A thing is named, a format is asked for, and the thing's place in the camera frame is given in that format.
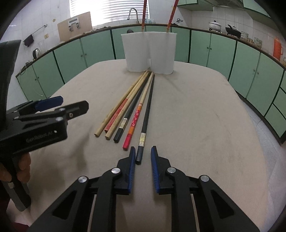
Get plain bamboo chopstick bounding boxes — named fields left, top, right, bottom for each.
left=94, top=71, right=147, bottom=137
left=105, top=71, right=151, bottom=141

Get red striped chopstick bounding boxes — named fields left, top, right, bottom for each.
left=141, top=0, right=147, bottom=32
left=104, top=70, right=150, bottom=133

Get black chopstick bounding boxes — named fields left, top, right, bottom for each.
left=114, top=72, right=151, bottom=143
left=135, top=75, right=155, bottom=165

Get red floral chopstick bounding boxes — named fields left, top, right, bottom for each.
left=122, top=72, right=154, bottom=151

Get red end bamboo chopstick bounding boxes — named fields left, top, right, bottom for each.
left=166, top=0, right=179, bottom=33

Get kitchen faucet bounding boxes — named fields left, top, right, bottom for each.
left=127, top=8, right=139, bottom=24

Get left hand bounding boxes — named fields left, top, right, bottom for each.
left=0, top=153, right=31, bottom=183

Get electric kettle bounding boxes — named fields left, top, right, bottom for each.
left=32, top=48, right=42, bottom=59

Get dark hanging towel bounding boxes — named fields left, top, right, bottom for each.
left=23, top=34, right=34, bottom=47

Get cardboard box with appliance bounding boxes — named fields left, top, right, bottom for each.
left=57, top=12, right=93, bottom=42

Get white double utensil holder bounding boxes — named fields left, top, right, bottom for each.
left=121, top=31, right=177, bottom=75

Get window blinds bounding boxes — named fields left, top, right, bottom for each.
left=69, top=0, right=150, bottom=26

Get lower green cabinets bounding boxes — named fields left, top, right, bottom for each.
left=16, top=25, right=285, bottom=143

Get white ceramic pot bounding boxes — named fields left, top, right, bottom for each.
left=208, top=20, right=221, bottom=32

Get orange thermos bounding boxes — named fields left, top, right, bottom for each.
left=273, top=37, right=283, bottom=61

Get patterned mug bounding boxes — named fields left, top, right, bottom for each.
left=253, top=37, right=262, bottom=48

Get stacked bowls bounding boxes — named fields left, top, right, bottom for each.
left=240, top=31, right=249, bottom=40

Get black wok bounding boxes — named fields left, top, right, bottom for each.
left=225, top=24, right=241, bottom=39

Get towel rail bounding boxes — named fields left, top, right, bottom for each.
left=26, top=24, right=48, bottom=39

